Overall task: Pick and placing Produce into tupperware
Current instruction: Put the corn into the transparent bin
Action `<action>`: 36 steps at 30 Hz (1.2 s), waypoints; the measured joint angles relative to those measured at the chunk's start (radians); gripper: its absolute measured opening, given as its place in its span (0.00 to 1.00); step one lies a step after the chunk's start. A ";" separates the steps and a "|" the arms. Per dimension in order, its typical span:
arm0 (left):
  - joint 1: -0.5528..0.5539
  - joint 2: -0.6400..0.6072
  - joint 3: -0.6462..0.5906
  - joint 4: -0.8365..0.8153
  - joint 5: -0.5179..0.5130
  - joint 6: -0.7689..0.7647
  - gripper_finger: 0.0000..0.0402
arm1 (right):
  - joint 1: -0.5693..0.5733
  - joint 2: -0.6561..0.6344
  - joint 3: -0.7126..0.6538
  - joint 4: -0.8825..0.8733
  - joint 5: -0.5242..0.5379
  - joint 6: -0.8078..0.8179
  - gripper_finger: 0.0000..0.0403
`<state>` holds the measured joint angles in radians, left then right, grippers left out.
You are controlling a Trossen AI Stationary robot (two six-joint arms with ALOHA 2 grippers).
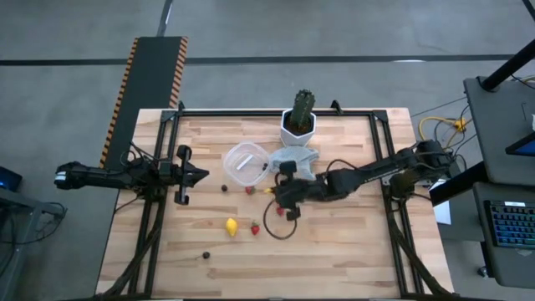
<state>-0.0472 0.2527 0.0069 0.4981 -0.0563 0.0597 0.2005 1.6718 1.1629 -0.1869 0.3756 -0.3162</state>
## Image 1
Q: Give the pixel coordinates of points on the black metal table frame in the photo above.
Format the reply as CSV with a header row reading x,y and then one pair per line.
x,y
271,113

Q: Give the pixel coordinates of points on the clear plastic tupperware container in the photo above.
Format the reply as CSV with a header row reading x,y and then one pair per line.
x,y
238,175

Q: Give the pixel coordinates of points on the grey side cart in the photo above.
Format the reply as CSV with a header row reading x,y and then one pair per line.
x,y
497,125

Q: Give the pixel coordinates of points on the white plant pot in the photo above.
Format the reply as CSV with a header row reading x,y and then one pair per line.
x,y
288,136

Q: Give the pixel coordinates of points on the black yellow-striped floor mat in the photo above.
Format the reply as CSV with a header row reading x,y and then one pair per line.
x,y
146,96

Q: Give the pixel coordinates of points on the red strawberry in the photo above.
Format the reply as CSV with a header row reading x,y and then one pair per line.
x,y
255,229
250,190
280,211

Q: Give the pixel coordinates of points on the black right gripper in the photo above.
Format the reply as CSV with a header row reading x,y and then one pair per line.
x,y
301,192

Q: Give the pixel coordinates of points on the black metal stand pole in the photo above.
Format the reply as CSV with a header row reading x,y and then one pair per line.
x,y
457,186
505,69

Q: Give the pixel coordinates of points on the grey metal stand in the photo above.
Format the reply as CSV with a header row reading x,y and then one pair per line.
x,y
25,205

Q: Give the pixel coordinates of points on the small yellow banana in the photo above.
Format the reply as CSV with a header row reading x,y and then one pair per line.
x,y
268,190

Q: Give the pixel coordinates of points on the white paper sheet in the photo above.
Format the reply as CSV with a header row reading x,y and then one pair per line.
x,y
444,213

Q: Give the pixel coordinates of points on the yellow lemon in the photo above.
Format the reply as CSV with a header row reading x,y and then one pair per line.
x,y
231,227

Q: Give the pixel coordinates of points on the grey waffle cloth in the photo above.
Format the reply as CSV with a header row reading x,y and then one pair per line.
x,y
307,155

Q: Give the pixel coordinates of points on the grey side desk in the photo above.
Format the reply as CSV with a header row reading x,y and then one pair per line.
x,y
501,267

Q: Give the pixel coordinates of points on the blue lit screen device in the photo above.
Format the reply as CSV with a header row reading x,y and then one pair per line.
x,y
8,180

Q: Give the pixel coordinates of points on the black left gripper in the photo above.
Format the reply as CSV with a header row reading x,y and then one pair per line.
x,y
183,175

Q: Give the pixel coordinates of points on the black tablet screen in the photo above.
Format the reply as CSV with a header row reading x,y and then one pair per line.
x,y
524,147

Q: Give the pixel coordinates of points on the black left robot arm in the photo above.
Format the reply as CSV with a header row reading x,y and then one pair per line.
x,y
96,177

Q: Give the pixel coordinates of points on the green cactus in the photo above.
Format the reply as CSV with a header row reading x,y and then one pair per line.
x,y
302,108

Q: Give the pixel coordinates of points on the black backlit keyboard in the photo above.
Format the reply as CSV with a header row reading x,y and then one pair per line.
x,y
512,223

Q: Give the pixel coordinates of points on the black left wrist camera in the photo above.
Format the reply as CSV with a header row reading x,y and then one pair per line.
x,y
165,168

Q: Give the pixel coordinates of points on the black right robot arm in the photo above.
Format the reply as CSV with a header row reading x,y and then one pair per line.
x,y
376,169

